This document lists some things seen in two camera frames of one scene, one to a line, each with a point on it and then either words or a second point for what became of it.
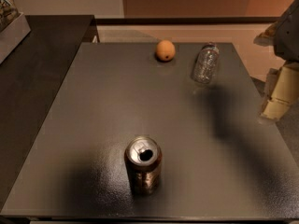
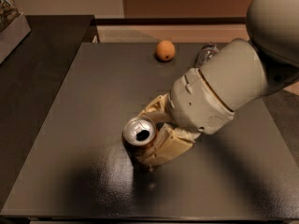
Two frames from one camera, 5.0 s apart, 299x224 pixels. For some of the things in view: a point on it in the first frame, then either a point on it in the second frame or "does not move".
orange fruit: [165, 50] does not move
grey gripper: [288, 35] -> [196, 105]
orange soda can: [144, 160] -> [138, 135]
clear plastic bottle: [206, 63] does not move
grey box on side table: [14, 26] does not move
